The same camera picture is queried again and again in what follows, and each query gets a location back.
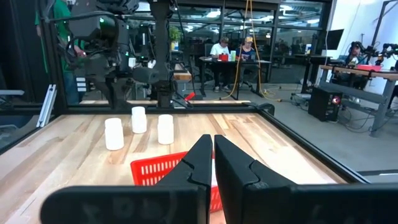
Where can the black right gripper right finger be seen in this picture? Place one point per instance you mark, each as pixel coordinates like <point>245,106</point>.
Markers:
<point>248,199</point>

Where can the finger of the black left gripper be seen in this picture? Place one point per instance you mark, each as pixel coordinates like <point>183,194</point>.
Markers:
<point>123,91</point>
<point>112,93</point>

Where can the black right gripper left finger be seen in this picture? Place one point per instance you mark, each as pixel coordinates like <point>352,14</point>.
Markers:
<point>180,199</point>

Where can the white plastic pill bottle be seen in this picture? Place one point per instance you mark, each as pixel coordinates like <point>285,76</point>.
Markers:
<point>165,132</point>
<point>114,137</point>
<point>139,123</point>

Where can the red plastic basket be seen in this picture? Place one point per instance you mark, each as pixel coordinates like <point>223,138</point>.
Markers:
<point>149,171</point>

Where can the black background robot arm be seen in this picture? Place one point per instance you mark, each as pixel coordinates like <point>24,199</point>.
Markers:
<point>388,49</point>

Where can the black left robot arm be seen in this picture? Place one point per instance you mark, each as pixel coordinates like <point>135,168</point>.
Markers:
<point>161,46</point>

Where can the wooden background bench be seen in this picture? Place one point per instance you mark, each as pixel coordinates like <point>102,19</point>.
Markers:
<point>183,75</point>

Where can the small potted plant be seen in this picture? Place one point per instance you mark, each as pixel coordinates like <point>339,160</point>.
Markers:
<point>174,34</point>

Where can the silver aluminium extrusion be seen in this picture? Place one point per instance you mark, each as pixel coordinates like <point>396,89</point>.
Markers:
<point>46,105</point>

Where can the person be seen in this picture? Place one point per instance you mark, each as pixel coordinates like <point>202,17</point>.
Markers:
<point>247,51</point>
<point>60,12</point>
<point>354,51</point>
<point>219,49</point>

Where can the red box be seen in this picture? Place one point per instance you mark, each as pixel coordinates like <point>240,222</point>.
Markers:
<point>223,57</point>

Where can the green cup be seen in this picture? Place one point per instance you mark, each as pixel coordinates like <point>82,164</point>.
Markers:
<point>233,56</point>

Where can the black office desk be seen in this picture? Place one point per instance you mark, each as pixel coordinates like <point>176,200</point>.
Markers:
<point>261,62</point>

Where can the black computer tower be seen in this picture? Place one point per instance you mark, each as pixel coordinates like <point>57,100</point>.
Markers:
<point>320,104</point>

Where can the wooden workbench grey legs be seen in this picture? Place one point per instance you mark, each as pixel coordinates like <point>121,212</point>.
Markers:
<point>342,71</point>

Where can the black monitor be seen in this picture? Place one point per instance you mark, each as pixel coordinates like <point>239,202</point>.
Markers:
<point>334,39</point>

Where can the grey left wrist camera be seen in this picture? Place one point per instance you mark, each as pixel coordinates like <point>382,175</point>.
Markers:
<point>84,28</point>

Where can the black aluminium table frame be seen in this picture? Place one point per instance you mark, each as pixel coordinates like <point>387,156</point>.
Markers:
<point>217,109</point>

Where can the black corner bracket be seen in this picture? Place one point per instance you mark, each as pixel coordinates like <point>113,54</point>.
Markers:
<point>267,107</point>

